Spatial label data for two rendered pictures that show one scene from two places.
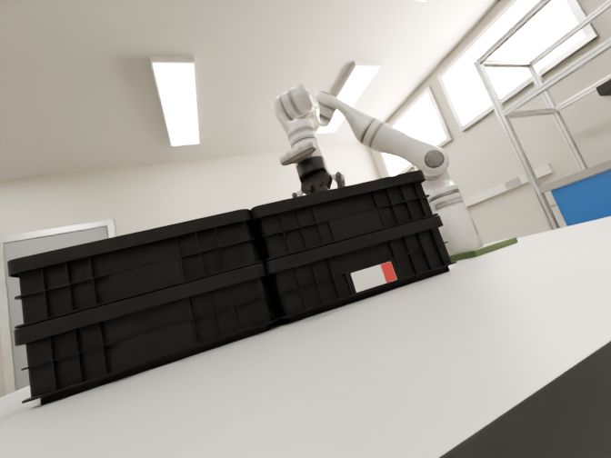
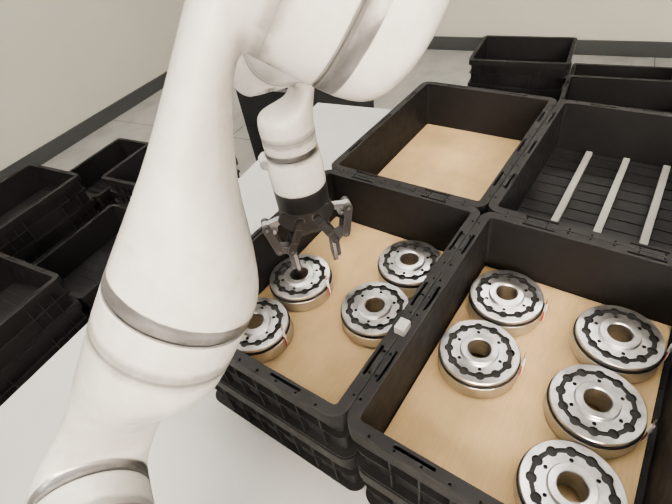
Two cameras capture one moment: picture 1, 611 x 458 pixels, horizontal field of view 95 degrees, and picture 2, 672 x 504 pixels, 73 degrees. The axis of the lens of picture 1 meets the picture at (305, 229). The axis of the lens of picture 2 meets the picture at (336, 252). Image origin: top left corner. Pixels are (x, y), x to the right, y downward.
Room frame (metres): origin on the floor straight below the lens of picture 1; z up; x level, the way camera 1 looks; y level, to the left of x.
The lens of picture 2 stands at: (1.11, -0.33, 1.38)
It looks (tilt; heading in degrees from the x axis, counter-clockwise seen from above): 42 degrees down; 145
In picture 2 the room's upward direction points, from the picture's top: 10 degrees counter-clockwise
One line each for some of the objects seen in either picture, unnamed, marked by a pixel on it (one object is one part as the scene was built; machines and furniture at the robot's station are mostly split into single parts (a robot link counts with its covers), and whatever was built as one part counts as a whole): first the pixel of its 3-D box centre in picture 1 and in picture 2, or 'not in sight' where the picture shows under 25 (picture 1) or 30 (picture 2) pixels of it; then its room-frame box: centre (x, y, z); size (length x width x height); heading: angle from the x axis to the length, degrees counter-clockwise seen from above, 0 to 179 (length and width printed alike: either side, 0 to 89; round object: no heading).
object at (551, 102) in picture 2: (164, 251); (447, 136); (0.61, 0.32, 0.92); 0.40 x 0.30 x 0.02; 104
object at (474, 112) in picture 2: (168, 273); (447, 159); (0.61, 0.32, 0.87); 0.40 x 0.30 x 0.11; 104
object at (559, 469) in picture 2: not in sight; (572, 487); (1.09, -0.09, 0.86); 0.05 x 0.05 x 0.01
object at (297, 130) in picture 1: (293, 120); (286, 91); (0.65, -0.05, 1.16); 0.09 x 0.07 x 0.15; 66
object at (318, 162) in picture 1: (315, 178); (304, 205); (0.65, -0.06, 0.99); 0.08 x 0.08 x 0.09
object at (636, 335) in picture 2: not in sight; (619, 333); (1.04, 0.13, 0.86); 0.05 x 0.05 x 0.01
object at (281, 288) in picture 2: not in sight; (300, 276); (0.64, -0.09, 0.86); 0.10 x 0.10 x 0.01
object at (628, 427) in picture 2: not in sight; (596, 402); (1.07, 0.02, 0.86); 0.10 x 0.10 x 0.01
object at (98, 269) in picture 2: not in sight; (121, 280); (-0.34, -0.28, 0.31); 0.40 x 0.30 x 0.34; 112
